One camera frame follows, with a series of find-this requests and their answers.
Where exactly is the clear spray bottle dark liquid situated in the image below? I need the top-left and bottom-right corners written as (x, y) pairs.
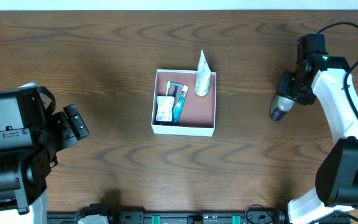
top-left (270, 95), bottom-right (295, 121)

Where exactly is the green and white toothbrush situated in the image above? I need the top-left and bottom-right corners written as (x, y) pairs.
top-left (165, 80), bottom-right (172, 96)

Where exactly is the green and white packet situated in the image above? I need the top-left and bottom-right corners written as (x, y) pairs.
top-left (155, 96), bottom-right (175, 122)

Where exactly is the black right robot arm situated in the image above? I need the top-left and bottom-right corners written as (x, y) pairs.
top-left (270, 34), bottom-right (358, 223)

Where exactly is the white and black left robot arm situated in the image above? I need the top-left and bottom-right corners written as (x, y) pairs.
top-left (0, 83), bottom-right (89, 223)

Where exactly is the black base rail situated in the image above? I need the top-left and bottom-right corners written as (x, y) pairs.
top-left (47, 203), bottom-right (287, 224)

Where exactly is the white cream tube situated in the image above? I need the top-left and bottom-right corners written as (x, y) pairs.
top-left (195, 50), bottom-right (211, 97)

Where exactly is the teal toothpaste tube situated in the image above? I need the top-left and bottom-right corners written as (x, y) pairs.
top-left (173, 85), bottom-right (188, 125)

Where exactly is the white box with red interior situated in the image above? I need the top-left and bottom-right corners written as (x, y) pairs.
top-left (151, 69), bottom-right (217, 137)

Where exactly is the blue disposable razor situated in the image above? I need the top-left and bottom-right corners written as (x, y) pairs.
top-left (171, 82), bottom-right (183, 98)

